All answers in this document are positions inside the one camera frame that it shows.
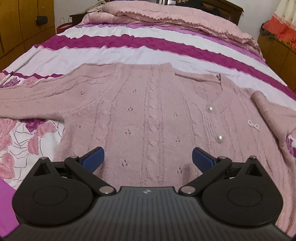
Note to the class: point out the dark bedside table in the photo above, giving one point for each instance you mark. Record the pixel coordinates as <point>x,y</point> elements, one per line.
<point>77,18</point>

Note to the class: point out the pink folded blanket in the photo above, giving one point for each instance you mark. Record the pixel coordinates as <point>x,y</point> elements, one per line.
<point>195,20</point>

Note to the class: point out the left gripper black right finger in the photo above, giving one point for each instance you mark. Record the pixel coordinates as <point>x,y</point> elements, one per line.
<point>213,169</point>

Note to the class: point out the wooden side cabinet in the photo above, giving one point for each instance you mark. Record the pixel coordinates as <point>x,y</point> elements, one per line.
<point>279,57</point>

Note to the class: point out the dark wooden headboard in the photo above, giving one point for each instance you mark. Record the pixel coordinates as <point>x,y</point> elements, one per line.
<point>224,9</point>

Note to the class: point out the yellow wooden wardrobe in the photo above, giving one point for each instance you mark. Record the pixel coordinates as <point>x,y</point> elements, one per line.
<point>19,31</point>

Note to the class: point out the pink knit cardigan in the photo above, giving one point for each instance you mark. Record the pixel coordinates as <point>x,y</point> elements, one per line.
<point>149,118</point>

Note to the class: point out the red bag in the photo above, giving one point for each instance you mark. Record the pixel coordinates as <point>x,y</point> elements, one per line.
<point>64,25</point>

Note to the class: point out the orange floral curtain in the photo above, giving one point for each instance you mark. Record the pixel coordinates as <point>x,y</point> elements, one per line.
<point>282,24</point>

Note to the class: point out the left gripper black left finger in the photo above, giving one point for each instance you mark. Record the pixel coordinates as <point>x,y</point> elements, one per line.
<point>84,167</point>

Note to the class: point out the floral striped bed sheet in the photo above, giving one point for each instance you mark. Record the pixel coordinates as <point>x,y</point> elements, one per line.
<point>24,141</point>

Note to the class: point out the black wardrobe knob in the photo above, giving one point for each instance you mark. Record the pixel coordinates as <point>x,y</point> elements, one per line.
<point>41,20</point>

